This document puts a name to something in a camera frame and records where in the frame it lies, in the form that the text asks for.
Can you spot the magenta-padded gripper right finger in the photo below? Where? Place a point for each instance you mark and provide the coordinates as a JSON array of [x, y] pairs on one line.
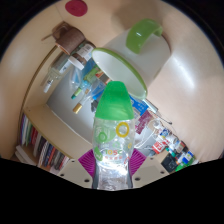
[[150, 168]]

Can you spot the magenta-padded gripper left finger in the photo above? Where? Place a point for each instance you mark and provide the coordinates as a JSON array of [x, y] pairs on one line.
[[73, 171]]

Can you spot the clear bottle with green cap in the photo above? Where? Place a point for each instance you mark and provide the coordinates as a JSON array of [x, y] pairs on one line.
[[114, 108]]

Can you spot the red and white canister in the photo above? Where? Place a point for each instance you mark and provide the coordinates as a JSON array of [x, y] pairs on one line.
[[160, 146]]

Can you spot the white bottle with blue label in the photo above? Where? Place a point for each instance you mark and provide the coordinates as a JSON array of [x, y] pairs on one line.
[[188, 156]]

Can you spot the wooden shelf unit with books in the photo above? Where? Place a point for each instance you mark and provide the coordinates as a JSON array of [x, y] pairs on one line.
[[40, 146]]

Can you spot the white and blue carton box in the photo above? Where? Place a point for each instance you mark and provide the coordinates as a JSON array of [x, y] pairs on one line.
[[138, 106]]

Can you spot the glass bottle with gold cap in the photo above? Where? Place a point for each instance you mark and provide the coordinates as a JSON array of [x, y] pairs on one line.
[[84, 100]]

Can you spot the green-capped glass bottle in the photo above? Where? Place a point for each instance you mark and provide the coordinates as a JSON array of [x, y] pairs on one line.
[[84, 83]]

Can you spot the clear glass bottle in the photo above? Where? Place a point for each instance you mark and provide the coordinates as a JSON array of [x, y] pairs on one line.
[[56, 71]]

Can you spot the white mug with green rim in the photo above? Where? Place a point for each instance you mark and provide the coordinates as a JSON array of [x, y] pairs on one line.
[[146, 60]]

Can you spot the brown jar with white lid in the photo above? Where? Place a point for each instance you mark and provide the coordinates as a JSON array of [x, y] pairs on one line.
[[80, 55]]

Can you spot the brown mug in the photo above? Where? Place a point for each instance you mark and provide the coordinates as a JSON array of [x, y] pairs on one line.
[[68, 37]]

